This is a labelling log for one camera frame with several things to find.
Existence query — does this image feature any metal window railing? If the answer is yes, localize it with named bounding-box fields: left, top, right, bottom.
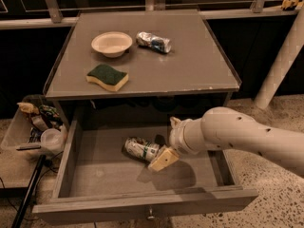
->
left=0, top=0, right=302, bottom=29

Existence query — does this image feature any clear plastic cup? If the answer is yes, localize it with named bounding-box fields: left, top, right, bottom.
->
left=41, top=128, right=64, bottom=153

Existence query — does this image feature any white green 7up can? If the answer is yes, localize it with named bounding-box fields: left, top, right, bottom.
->
left=124, top=137, right=161, bottom=162

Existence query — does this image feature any grey cabinet counter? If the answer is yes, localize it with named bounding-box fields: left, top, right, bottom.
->
left=44, top=9, right=241, bottom=108

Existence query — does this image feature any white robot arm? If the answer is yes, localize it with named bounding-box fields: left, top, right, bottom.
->
left=148, top=106, right=304, bottom=177

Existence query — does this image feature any yellow object on ledge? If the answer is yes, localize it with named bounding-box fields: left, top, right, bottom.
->
left=281, top=0, right=303, bottom=10

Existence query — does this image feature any crushed silver blue can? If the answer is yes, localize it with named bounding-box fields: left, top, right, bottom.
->
left=136, top=31, right=171, bottom=54

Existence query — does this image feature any metal drawer knob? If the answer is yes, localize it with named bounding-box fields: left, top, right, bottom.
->
left=146, top=208, right=156, bottom=220

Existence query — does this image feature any black pole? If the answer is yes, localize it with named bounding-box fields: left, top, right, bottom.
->
left=11, top=155, right=46, bottom=228

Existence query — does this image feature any green yellow sponge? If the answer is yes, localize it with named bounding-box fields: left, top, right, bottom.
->
left=85, top=65, right=129, bottom=92

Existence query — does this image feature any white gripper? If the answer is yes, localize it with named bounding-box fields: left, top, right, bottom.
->
left=148, top=117, right=205, bottom=172

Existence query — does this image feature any colourful snack bag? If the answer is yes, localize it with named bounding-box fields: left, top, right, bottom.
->
left=39, top=104, right=60, bottom=121

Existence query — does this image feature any clear plastic bin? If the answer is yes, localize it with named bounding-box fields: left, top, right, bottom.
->
left=1, top=95, right=67, bottom=160

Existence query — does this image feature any open grey top drawer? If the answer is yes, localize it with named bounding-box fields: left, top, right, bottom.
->
left=33, top=114, right=257, bottom=225

